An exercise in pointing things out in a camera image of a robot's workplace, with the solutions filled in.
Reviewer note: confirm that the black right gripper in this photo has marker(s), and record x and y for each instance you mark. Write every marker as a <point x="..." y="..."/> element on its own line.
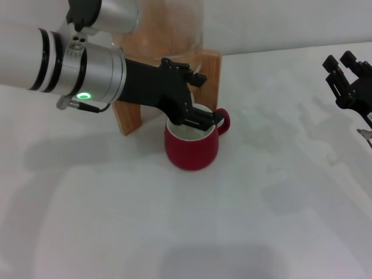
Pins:
<point x="361" y="96"/>

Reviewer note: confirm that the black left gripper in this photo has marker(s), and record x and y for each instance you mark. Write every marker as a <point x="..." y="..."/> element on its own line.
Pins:
<point x="154" y="87"/>

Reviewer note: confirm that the red ceramic cup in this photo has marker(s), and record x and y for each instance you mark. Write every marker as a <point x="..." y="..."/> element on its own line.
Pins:
<point x="189" y="151"/>

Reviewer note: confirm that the wooden dispenser stand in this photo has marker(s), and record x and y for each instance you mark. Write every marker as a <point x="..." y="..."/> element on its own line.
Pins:
<point x="210" y="84"/>

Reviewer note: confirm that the glass water dispenser jar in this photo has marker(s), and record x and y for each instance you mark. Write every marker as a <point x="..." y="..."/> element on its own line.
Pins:
<point x="168" y="26"/>

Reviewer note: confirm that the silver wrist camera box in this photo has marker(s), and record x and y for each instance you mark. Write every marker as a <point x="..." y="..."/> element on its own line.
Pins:
<point x="116" y="14"/>

